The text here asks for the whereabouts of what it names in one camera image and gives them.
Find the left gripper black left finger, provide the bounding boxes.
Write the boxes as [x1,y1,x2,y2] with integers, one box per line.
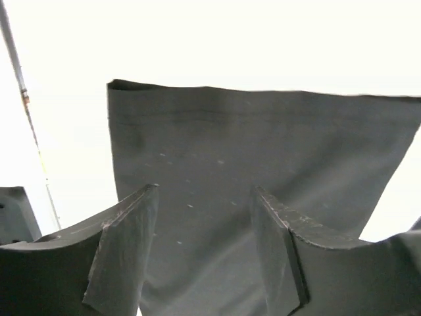
[1,184,159,315]

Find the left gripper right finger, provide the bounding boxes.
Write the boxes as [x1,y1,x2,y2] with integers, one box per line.
[250,187,420,316]

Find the black trousers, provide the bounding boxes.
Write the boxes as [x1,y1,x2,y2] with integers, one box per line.
[107,80,420,315]

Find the silver clothes rack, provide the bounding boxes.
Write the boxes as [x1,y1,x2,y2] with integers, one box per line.
[1,1,61,231]

